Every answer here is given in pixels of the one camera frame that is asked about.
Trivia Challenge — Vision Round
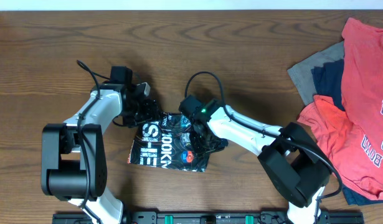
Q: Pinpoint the black orange-patterned jersey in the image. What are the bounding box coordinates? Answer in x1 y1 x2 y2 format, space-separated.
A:
128 113 209 172

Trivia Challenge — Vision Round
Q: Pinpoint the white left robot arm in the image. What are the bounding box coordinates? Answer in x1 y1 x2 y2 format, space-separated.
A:
40 66 159 223

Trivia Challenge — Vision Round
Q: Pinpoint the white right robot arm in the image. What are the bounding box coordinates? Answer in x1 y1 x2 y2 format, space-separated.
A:
180 99 334 223

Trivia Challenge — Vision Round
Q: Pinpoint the grey t-shirt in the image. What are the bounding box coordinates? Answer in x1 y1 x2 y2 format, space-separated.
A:
287 42 344 106

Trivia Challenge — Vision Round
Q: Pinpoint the navy blue t-shirt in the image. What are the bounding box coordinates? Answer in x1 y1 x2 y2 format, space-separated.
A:
311 59 345 111

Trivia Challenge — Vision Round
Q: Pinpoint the red printed t-shirt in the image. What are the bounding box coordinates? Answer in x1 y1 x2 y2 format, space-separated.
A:
298 17 383 200

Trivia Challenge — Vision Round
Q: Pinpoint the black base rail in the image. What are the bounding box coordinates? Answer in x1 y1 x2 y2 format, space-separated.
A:
52 203 365 224

